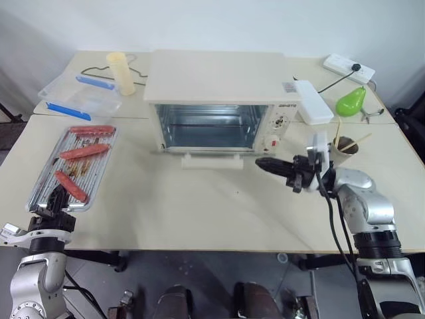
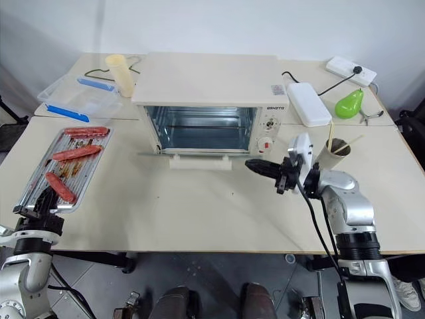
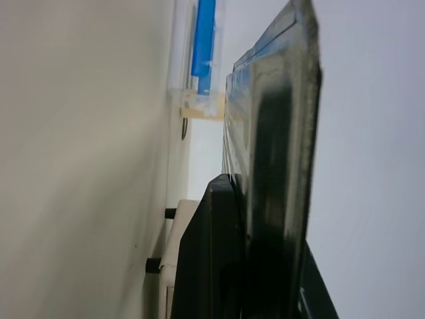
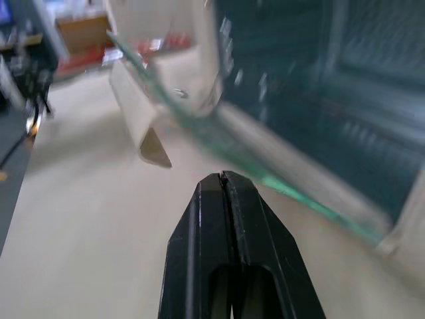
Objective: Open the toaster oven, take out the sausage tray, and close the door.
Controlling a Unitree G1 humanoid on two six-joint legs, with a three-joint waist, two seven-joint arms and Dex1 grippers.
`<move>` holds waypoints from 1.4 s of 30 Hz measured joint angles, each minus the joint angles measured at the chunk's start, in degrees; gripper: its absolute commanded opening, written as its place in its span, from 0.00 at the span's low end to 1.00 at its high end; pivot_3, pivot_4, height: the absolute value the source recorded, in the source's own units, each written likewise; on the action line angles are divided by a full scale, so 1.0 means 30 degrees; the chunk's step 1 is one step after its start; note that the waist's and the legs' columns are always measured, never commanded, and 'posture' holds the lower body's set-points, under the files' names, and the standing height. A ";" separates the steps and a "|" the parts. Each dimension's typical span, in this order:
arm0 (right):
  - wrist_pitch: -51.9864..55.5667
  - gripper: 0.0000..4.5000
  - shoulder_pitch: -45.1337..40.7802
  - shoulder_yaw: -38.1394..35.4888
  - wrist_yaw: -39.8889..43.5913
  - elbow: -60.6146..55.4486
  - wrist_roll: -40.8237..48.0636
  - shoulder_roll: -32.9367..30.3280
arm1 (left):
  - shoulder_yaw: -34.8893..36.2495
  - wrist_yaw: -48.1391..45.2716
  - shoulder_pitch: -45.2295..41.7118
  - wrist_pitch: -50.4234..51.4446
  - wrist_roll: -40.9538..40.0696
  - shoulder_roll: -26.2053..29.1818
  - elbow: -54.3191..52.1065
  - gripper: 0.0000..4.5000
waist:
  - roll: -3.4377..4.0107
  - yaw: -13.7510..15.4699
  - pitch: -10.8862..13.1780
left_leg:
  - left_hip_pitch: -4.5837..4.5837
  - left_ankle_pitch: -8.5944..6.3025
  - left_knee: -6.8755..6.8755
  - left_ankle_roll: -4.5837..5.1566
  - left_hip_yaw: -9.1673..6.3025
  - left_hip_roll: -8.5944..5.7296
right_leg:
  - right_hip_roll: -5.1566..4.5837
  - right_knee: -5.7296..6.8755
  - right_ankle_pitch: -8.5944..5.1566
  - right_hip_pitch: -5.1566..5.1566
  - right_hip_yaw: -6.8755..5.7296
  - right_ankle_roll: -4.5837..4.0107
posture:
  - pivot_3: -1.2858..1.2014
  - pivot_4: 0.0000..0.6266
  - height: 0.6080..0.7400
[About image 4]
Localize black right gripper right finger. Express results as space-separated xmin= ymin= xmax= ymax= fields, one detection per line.
xmin=221 ymin=170 xmax=327 ymax=319

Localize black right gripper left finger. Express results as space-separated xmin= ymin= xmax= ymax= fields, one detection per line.
xmin=157 ymin=171 xmax=238 ymax=319

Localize glass toaster oven door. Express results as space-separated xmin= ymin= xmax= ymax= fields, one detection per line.
xmin=106 ymin=0 xmax=425 ymax=245

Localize red packages on shelf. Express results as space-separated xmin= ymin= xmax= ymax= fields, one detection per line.
xmin=58 ymin=32 xmax=194 ymax=73

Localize black tripod stand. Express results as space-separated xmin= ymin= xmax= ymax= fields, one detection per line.
xmin=9 ymin=19 xmax=56 ymax=121

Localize brown cardboard box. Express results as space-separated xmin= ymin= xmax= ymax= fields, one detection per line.
xmin=54 ymin=11 xmax=112 ymax=56

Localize black cable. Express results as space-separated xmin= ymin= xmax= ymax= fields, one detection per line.
xmin=0 ymin=111 xmax=38 ymax=169

